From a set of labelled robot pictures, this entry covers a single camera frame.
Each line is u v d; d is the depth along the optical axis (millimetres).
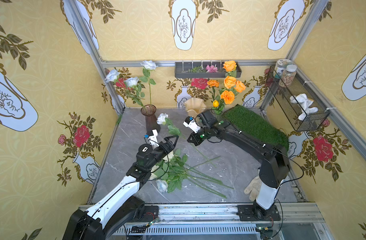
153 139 700
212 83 874
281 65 854
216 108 895
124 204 615
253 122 1104
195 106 995
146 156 583
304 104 701
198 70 878
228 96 781
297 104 713
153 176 838
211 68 878
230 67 816
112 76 782
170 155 857
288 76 798
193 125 753
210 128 631
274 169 456
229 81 796
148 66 829
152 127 1035
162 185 781
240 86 817
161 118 836
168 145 676
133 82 854
